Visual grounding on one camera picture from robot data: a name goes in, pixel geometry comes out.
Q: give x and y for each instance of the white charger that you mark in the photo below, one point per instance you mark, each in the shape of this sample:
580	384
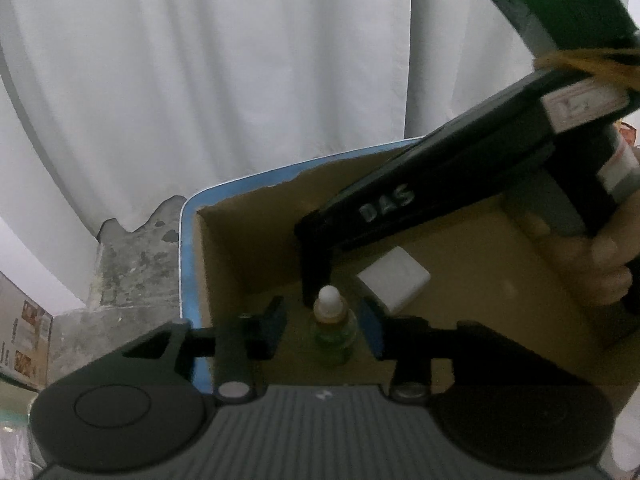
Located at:
395	277

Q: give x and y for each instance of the white curtain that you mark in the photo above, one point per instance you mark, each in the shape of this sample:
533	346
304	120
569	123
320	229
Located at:
200	60

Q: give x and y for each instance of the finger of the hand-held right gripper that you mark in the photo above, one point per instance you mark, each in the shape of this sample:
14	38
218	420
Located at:
315	270

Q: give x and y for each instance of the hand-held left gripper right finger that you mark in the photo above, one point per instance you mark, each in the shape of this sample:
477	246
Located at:
371	330

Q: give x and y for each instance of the brown cardboard box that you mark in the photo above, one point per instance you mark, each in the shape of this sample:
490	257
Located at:
240	240

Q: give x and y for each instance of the printed appliance carton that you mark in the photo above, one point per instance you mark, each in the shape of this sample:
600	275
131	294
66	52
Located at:
25	330

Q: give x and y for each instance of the person's right hand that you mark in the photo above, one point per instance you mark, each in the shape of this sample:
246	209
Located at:
610	260

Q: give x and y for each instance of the green dropper bottle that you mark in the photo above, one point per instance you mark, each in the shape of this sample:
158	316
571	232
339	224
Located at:
332	335

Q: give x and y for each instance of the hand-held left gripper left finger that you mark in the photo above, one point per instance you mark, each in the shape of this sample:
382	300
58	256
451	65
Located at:
275	327

